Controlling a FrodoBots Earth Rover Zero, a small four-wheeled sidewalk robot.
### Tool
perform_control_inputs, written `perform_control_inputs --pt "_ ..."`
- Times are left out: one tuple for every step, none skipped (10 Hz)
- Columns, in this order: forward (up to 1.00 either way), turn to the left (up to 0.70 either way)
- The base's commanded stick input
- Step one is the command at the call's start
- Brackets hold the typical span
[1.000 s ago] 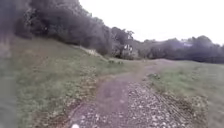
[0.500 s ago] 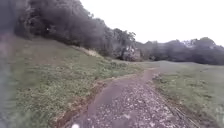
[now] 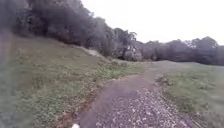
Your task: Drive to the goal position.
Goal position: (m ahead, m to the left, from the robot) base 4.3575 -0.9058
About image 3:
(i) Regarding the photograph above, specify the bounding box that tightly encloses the grass field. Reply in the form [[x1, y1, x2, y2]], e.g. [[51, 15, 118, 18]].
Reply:
[[156, 60, 224, 128]]

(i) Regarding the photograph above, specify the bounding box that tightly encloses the wood of dark trees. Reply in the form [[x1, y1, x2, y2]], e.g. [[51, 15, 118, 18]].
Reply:
[[0, 0, 224, 66]]

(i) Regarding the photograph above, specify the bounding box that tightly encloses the grey cracked asphalt path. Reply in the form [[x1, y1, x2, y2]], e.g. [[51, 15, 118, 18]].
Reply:
[[71, 60, 201, 128]]

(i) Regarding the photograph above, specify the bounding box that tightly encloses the grass slope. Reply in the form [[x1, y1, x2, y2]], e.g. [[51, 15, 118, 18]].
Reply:
[[0, 33, 151, 128]]

